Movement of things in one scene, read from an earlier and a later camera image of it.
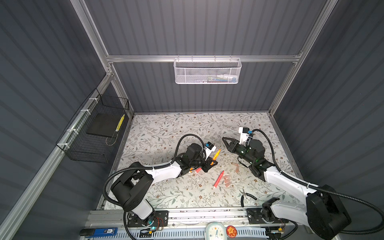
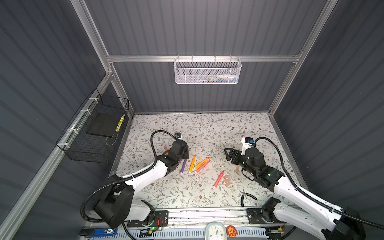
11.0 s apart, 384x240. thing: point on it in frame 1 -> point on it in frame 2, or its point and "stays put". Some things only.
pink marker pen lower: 218,179 stays put
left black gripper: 207,165 -> 185,153
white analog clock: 215,230 stays put
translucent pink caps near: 227,180 stays put
